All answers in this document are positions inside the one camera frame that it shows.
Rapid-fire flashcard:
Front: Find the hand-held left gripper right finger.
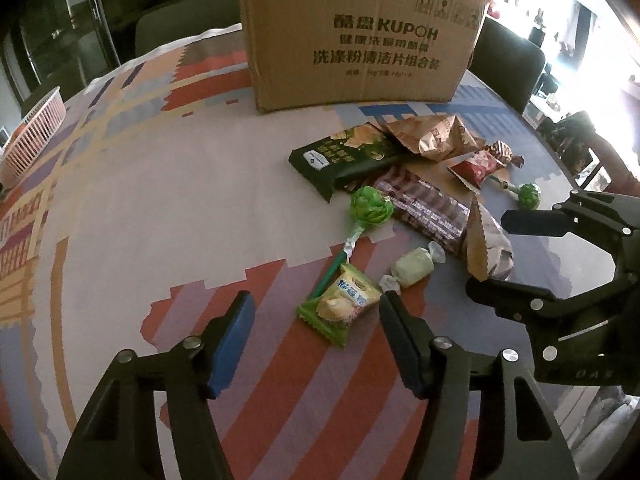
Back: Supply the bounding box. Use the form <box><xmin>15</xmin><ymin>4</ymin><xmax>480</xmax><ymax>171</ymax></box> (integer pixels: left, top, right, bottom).
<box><xmin>378</xmin><ymin>291</ymin><xmax>578</xmax><ymax>480</ymax></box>

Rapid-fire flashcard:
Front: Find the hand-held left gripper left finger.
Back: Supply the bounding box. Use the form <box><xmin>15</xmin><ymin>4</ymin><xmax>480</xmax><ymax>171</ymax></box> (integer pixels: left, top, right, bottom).
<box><xmin>56</xmin><ymin>290</ymin><xmax>257</xmax><ymax>480</ymax></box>

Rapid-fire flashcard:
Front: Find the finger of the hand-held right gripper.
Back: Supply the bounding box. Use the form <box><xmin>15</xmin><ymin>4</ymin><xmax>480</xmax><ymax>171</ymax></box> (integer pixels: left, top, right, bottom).
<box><xmin>466</xmin><ymin>277</ymin><xmax>626</xmax><ymax>332</ymax></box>
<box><xmin>501</xmin><ymin>189</ymin><xmax>640</xmax><ymax>281</ymax></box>

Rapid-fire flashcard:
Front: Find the beige biscuit packet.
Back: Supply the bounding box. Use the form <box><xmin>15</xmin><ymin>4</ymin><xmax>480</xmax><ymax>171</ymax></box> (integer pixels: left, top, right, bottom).
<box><xmin>382</xmin><ymin>114</ymin><xmax>487</xmax><ymax>162</ymax></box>
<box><xmin>462</xmin><ymin>195</ymin><xmax>515</xmax><ymax>282</ymax></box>

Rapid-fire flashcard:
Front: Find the brown candy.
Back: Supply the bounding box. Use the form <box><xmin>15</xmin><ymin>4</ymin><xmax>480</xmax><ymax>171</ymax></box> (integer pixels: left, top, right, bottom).
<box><xmin>484</xmin><ymin>141</ymin><xmax>526</xmax><ymax>168</ymax></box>

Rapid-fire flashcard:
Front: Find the brown cardboard box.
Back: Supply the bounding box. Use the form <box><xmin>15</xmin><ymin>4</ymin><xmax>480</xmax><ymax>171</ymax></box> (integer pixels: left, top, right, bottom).
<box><xmin>236</xmin><ymin>0</ymin><xmax>490</xmax><ymax>113</ymax></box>

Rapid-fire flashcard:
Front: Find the green wrapped lollipop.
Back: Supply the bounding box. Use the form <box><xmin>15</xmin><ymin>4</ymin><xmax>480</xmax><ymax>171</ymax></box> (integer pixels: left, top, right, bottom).
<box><xmin>487</xmin><ymin>172</ymin><xmax>542</xmax><ymax>212</ymax></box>
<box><xmin>308</xmin><ymin>186</ymin><xmax>395</xmax><ymax>306</ymax></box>

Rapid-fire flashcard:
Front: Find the yellow green candy packet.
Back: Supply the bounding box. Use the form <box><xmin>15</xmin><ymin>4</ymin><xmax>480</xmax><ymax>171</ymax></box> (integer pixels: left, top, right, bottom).
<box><xmin>296</xmin><ymin>262</ymin><xmax>383</xmax><ymax>348</ymax></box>

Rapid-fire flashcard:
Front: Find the red snack packet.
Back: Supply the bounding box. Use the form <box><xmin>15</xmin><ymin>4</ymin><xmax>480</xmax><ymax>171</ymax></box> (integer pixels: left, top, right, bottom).
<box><xmin>446</xmin><ymin>150</ymin><xmax>507</xmax><ymax>193</ymax></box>

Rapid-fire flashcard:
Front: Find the light green wrapped candy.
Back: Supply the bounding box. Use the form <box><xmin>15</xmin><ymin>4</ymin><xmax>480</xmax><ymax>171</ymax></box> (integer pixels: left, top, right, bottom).
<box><xmin>378</xmin><ymin>241</ymin><xmax>447</xmax><ymax>295</ymax></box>

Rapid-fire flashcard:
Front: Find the brown striped wafer package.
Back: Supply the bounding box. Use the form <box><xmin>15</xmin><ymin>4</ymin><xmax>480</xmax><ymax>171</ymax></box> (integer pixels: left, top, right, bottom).
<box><xmin>372</xmin><ymin>164</ymin><xmax>473</xmax><ymax>258</ymax></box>

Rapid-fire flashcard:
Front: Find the dark green cracker package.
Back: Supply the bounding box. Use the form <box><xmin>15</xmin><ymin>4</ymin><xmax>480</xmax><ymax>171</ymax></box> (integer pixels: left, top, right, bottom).
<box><xmin>288</xmin><ymin>122</ymin><xmax>401</xmax><ymax>204</ymax></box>

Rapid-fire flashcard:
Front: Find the pink plastic basket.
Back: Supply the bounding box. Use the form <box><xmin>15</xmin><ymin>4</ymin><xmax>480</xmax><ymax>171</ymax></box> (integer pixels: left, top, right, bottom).
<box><xmin>0</xmin><ymin>86</ymin><xmax>67</xmax><ymax>186</ymax></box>

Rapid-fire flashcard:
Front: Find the dark glass cabinet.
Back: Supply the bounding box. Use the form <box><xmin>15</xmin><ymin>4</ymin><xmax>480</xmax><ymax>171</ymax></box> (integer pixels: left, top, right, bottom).
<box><xmin>0</xmin><ymin>0</ymin><xmax>136</xmax><ymax>106</ymax></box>

